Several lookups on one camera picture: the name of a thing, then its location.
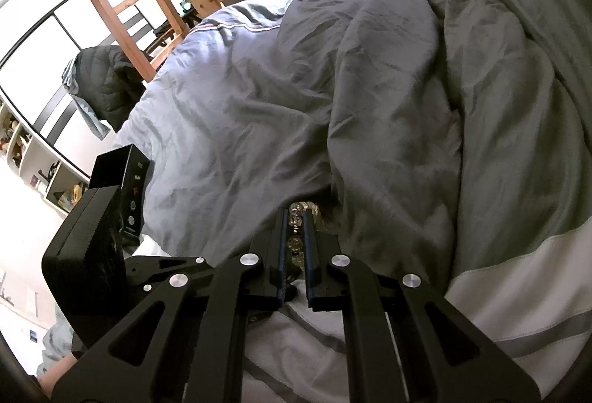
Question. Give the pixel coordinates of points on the grey white striped duvet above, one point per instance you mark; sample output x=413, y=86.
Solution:
x=277, y=107

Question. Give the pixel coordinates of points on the white wardrobe with black stripes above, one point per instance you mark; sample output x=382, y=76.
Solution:
x=51, y=61

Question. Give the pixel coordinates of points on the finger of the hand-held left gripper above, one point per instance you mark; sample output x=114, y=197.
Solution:
x=162, y=266

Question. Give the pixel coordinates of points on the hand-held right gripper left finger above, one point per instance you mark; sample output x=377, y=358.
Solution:
x=277, y=255

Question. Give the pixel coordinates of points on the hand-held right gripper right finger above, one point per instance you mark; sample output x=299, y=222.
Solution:
x=311, y=259

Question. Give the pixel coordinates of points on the white cubby shelf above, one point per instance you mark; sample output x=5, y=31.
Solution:
x=41, y=167

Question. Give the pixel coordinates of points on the plain grey blanket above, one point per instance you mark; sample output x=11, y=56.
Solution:
x=545, y=15

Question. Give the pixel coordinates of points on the light blue cloth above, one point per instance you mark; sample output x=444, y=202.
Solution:
x=85, y=107

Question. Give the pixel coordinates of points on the person's left forearm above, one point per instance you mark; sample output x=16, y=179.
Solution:
x=55, y=352

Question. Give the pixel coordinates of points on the black puffer jacket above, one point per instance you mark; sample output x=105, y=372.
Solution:
x=108, y=82

